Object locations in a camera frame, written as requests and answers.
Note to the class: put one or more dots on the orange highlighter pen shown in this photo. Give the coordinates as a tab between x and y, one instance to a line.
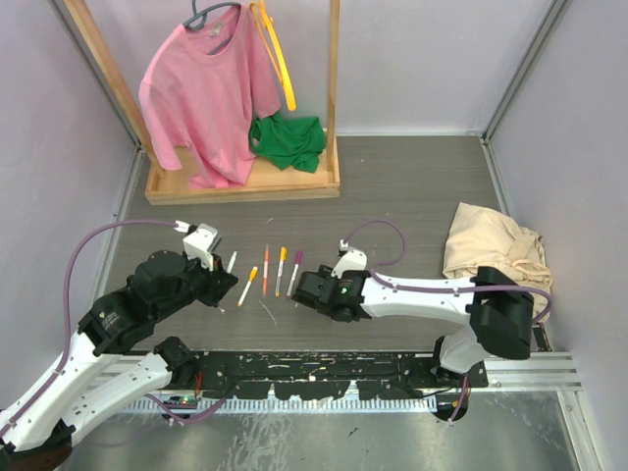
265	275

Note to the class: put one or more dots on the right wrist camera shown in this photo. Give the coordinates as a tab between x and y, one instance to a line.
351	259

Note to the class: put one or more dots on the white marker blue end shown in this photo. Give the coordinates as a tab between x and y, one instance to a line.
232	262

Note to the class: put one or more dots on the white marker orange tip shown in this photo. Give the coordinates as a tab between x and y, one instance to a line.
279	277

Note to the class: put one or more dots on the pink shirt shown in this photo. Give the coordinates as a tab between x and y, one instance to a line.
202	90

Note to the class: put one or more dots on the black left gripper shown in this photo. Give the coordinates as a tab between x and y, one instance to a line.
219	281

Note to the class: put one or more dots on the green cloth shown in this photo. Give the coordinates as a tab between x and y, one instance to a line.
294	143

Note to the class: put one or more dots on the grey clothes hanger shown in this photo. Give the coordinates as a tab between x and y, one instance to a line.
211	19

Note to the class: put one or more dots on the yellow hanger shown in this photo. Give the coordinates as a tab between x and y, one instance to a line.
265	26

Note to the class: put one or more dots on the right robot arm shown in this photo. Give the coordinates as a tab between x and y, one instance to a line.
493	314

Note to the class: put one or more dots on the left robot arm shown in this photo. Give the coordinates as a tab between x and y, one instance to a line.
44	427

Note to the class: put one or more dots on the white pen purple end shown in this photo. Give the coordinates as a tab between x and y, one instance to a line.
292	280

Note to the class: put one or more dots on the beige cloth bag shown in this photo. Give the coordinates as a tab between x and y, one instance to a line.
480	236

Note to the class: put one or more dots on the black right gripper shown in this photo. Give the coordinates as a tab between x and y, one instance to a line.
325	271

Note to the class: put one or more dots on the wooden rack base tray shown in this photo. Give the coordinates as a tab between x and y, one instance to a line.
265	182

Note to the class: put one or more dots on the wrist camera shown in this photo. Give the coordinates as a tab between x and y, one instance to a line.
351	259
200	243

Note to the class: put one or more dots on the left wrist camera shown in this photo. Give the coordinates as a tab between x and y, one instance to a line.
200	243

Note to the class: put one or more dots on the white pen yellow end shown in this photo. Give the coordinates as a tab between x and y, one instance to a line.
244	293

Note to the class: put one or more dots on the wooden rack right post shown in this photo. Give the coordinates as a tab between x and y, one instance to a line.
334	32

